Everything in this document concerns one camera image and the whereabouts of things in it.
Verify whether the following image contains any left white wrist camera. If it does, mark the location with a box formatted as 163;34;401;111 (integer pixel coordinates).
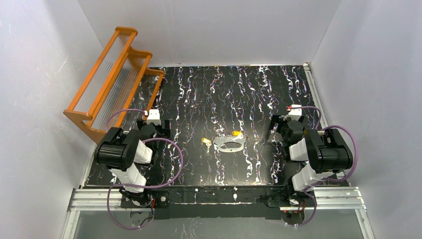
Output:
146;109;162;125

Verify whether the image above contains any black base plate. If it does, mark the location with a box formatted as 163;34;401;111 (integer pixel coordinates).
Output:
120;186;314;220

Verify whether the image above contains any yellow tagged key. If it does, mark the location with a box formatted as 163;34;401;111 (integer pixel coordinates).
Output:
231;130;244;138
201;137;212;153

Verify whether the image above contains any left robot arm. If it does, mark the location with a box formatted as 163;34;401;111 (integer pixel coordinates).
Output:
94;119;171;199

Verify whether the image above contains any orange wooden rack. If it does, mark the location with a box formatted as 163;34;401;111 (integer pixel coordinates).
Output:
63;26;165;144

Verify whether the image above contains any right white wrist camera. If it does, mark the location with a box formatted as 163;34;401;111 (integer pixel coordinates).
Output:
283;105;303;121

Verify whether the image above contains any white keyring holder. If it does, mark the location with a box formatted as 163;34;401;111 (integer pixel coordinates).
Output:
213;133;247;153

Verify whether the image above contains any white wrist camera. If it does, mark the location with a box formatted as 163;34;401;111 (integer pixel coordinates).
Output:
146;109;162;125
283;105;303;121

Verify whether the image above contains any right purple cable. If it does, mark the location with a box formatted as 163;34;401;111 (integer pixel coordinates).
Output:
283;105;359;227

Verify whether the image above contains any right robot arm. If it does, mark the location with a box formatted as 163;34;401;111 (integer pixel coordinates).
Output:
269;115;356;200

